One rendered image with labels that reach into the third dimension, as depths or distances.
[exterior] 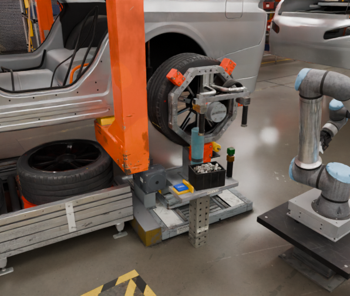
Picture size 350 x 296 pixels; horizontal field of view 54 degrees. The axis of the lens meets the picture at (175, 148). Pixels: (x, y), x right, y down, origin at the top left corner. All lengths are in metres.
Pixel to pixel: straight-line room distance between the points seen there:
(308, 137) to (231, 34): 1.29
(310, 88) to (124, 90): 0.99
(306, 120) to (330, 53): 2.72
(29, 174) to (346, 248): 1.94
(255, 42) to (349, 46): 1.65
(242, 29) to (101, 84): 1.25
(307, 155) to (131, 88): 1.06
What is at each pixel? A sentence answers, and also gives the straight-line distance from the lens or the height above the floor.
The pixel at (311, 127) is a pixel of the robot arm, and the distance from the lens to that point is 1.94.
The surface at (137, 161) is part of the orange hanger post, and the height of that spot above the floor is 0.60.
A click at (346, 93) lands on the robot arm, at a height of 1.14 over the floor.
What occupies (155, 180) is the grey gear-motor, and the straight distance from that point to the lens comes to 2.48.
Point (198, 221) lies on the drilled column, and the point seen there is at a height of 0.22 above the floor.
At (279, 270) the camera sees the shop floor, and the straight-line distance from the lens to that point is 2.35.
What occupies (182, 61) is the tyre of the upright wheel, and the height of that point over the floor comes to 1.15.
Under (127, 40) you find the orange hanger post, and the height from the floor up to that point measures 1.34.
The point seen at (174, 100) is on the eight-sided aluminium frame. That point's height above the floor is 0.94.
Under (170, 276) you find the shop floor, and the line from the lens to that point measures 2.21.
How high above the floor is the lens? 1.55
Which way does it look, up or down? 24 degrees down
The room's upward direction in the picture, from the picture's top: straight up
